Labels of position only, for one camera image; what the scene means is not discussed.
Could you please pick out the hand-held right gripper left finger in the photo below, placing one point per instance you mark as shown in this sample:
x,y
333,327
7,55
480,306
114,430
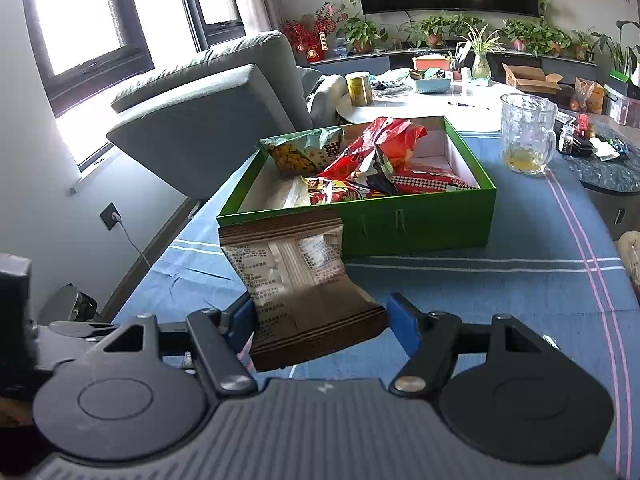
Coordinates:
x,y
239,325

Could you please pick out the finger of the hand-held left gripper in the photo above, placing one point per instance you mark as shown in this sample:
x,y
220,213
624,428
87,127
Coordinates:
x,y
75,332

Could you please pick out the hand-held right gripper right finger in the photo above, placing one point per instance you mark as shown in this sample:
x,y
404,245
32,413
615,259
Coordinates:
x,y
402,322

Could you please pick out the brown snack packet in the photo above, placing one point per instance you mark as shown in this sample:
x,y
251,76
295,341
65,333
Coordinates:
x,y
300,270

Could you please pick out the green cardboard box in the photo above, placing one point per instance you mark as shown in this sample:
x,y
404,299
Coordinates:
x,y
425,220

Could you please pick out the red checkered snack bag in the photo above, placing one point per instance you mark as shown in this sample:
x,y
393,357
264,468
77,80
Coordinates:
x,y
430,177

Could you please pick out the large red snack bag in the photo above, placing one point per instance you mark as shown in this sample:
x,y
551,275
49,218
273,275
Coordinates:
x,y
370,145

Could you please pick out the green snack bag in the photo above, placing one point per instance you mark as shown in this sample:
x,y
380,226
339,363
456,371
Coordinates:
x,y
300,152

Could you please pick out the dark grey object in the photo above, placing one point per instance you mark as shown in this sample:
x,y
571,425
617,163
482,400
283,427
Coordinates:
x,y
65,305

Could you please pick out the white snack packet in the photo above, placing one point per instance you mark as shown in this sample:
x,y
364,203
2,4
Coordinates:
x,y
292,195

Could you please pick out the yellow red snack packet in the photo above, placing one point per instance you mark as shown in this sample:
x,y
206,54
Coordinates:
x,y
335,192

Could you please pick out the round white table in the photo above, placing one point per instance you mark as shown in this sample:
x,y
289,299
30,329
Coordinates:
x,y
425,110

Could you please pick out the grey sofa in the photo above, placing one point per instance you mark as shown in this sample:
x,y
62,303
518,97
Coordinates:
x,y
210,110

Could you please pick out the black pen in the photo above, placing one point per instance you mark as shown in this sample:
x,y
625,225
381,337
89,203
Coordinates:
x,y
461,104

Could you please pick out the glass mug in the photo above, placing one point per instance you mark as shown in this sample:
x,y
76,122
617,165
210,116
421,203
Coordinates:
x,y
525,130

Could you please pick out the beige bag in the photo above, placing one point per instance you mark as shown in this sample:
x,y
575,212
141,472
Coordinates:
x,y
631,265

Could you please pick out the gold can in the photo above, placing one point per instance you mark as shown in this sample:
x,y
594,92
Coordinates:
x,y
360,90

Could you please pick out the white cushion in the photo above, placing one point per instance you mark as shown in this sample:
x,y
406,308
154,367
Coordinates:
x,y
325,97

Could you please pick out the teal basket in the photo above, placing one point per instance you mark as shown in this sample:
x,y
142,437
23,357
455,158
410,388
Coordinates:
x,y
430,82

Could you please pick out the small glass jar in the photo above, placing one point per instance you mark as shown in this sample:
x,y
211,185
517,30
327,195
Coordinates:
x,y
566,140

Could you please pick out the dark marble table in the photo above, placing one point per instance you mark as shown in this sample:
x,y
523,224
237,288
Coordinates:
x,y
600,175

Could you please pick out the small white bottle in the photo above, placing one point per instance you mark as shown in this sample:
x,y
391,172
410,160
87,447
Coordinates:
x,y
466,82

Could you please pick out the orange green box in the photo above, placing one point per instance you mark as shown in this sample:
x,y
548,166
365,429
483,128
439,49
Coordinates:
x,y
432,62

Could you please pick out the dark television cabinet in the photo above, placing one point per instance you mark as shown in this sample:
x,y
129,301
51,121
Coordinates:
x,y
350,65

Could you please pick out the open cardboard box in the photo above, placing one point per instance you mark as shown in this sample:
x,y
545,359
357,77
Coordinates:
x,y
530,80

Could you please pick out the spider plant in glass vase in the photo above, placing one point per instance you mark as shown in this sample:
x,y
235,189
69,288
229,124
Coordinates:
x,y
481,60

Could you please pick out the plastic bag of fruit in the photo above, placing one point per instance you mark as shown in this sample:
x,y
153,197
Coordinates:
x,y
587,97

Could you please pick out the green potted plant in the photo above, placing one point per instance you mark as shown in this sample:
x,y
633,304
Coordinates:
x,y
362,32
535,35
440,27

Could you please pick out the red flower decoration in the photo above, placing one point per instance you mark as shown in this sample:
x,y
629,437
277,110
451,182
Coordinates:
x,y
310,35

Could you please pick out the dark framed window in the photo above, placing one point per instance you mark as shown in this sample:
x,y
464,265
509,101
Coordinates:
x,y
75,20

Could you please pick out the white storage bin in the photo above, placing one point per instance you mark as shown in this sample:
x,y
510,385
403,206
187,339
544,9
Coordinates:
x,y
622,102

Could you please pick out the small potted plant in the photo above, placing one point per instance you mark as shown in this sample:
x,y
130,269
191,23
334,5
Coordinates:
x,y
582,45

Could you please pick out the large leaf plant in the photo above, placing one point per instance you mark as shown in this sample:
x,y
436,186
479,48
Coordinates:
x,y
622,52

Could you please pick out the wall socket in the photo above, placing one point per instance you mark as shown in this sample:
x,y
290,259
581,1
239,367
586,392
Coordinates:
x,y
110,216

